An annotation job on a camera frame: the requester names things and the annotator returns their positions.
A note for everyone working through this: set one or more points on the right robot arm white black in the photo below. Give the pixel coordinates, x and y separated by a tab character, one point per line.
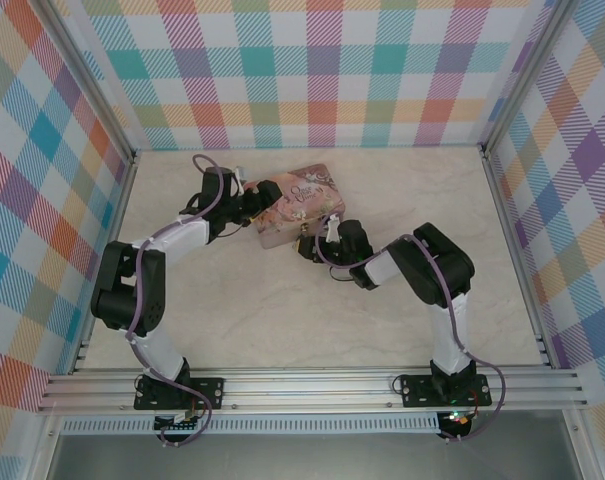
447	340

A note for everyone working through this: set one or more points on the black mounting plate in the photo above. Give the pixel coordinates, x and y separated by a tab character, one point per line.
417	391
209	392

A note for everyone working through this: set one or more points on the aluminium frame post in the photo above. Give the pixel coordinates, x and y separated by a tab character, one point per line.
527	80
89	80

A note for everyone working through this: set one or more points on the left aluminium frame post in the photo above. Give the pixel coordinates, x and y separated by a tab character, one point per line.
89	80

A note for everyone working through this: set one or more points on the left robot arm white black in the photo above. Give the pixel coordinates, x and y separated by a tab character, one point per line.
157	352

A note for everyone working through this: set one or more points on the controller board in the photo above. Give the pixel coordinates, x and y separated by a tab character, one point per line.
177	424
457	421

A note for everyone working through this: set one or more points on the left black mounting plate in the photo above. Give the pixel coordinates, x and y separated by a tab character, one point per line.
209	392

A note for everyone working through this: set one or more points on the pink floral tin box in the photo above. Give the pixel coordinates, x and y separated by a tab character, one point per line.
302	200

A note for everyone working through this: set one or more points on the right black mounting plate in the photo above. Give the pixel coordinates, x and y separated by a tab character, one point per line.
417	391

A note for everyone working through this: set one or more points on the left controller board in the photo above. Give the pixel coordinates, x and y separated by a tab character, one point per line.
177	424

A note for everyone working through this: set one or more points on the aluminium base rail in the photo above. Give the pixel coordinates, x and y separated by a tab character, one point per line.
312	387

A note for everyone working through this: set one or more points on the right aluminium frame post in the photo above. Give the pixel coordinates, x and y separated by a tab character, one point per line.
527	80

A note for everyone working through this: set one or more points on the right controller board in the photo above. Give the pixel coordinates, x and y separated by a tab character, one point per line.
457	421

